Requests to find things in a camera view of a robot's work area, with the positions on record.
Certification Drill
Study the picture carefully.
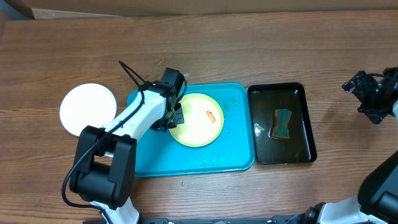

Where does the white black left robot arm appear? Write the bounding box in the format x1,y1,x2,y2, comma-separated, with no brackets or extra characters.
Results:
62,82,187,223

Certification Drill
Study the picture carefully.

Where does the black tray with water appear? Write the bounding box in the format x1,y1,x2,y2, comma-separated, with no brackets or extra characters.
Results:
248,82,317,165

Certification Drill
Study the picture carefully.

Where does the white plate with red stain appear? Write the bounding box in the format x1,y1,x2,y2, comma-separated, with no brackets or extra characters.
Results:
59,83,118,136

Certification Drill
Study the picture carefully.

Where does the yellow plate with orange stain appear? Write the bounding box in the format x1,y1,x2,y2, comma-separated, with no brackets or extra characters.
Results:
170,93,224,147

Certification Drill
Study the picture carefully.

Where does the cardboard sheet at back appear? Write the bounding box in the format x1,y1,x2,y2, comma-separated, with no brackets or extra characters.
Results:
24,0,397,16

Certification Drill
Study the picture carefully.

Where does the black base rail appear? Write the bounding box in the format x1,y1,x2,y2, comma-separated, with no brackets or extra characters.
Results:
83,214,312,224

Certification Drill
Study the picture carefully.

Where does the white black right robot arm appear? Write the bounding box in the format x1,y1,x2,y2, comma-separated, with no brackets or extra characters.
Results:
281,67,397,224

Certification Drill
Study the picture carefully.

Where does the green yellow sponge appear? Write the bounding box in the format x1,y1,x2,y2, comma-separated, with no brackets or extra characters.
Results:
270,108,292,141

